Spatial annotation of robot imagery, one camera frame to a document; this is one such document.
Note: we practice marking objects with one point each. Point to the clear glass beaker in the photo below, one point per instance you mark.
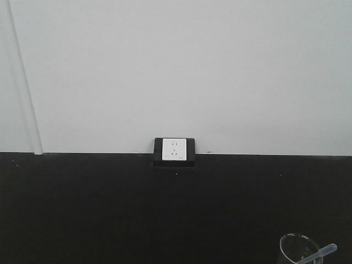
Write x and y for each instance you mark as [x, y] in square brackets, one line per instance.
[295, 247]

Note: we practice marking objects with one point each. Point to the clear plastic pipette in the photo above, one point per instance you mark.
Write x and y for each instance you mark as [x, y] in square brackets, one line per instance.
[322, 252]

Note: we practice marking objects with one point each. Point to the black socket housing box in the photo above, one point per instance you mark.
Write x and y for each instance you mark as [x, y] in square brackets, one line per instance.
[157, 155]

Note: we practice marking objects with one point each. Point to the white wall power socket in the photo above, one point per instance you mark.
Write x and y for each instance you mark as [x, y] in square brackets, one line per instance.
[174, 149]

